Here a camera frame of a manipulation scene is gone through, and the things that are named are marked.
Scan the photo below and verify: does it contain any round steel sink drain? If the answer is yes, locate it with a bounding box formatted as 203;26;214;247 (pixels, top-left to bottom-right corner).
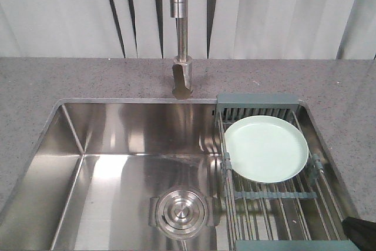
148;186;220;240

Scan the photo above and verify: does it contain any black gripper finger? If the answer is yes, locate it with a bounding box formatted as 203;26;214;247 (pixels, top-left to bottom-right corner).
342;217;375;250

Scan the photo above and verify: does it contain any teal wire dish rack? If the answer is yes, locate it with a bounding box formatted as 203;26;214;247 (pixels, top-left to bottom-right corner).
214;93;357;250

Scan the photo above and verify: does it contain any light green round plate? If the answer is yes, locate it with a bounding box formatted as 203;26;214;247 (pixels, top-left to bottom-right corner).
224;115;309;183

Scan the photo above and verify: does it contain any white pleated curtain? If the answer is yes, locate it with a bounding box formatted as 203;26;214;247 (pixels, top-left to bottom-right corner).
1;0;375;59

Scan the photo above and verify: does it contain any stainless steel faucet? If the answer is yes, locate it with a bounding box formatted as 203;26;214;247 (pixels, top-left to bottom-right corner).
170;0;193;100

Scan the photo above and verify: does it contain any stainless steel sink basin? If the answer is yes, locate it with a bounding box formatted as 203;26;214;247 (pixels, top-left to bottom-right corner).
1;99;232;250

